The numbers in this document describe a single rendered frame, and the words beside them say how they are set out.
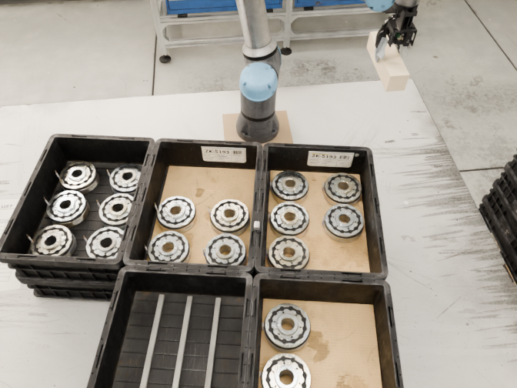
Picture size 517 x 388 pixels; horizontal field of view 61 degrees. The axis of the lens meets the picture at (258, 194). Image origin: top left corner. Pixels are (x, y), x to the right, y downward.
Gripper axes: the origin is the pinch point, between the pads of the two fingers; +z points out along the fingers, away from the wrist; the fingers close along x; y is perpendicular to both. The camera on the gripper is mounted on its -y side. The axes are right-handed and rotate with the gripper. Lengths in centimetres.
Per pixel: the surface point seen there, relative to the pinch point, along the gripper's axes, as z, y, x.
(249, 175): 12, 36, -49
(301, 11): 64, -139, -1
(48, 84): 94, -122, -166
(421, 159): 24.6, 24.1, 10.9
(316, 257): 12, 64, -34
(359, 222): 9, 57, -22
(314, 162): 7.1, 36.4, -30.2
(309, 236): 12, 58, -35
